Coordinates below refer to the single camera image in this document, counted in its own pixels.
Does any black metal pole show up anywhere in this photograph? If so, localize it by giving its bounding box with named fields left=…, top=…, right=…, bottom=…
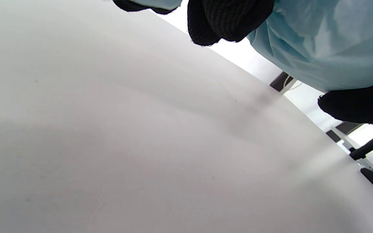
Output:
left=270, top=72, right=294, bottom=92

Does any person's right hand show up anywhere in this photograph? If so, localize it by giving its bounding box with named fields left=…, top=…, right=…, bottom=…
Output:
left=318, top=80, right=373, bottom=127

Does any light blue gift wrapping paper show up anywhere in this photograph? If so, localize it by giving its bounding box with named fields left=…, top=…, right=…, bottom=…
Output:
left=130, top=0, right=373, bottom=93

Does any person's left hand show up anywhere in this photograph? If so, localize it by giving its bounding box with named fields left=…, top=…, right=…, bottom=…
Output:
left=113, top=0, right=275, bottom=46

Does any white twisted cord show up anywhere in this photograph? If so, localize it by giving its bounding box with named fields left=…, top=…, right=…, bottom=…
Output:
left=282, top=78, right=303, bottom=91

